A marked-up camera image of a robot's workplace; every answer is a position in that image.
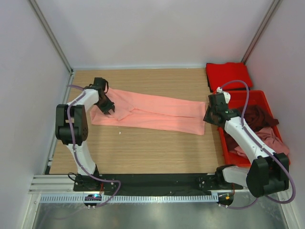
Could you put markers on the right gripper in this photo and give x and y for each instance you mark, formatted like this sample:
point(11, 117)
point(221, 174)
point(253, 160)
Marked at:
point(207, 118)

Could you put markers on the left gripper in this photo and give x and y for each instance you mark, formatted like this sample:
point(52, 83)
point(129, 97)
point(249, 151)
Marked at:
point(110, 105)

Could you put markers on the salmon pink t shirt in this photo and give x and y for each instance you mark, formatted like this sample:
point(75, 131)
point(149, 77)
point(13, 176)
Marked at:
point(151, 112)

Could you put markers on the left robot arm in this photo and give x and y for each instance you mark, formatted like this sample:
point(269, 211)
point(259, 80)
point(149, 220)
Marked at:
point(71, 125)

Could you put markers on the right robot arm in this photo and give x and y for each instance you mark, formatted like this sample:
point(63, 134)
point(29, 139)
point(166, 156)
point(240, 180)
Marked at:
point(269, 171)

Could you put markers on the folded red t shirt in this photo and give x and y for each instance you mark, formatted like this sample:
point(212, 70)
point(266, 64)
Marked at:
point(219, 74)

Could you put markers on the dark maroon t shirt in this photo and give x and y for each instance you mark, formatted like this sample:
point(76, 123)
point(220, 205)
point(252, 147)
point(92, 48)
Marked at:
point(257, 118)

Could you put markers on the dusty pink t shirt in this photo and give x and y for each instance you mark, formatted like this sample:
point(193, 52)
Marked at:
point(267, 135)

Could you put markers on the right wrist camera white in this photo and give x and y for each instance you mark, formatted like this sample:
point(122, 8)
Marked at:
point(227, 96)

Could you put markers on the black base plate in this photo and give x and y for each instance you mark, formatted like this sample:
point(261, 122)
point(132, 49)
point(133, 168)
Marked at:
point(155, 185)

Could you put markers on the slotted cable duct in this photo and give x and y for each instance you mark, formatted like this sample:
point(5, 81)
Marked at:
point(93, 199)

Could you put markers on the right corner aluminium post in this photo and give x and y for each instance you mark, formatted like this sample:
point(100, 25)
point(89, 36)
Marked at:
point(270, 13)

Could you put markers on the corner aluminium post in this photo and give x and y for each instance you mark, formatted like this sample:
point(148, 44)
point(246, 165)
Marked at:
point(270, 13)
point(50, 34)

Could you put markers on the aluminium frame rail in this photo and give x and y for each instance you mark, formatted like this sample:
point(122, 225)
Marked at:
point(64, 184)

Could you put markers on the left corner aluminium post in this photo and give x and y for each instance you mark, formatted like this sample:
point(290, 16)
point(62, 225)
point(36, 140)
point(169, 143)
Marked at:
point(50, 34)

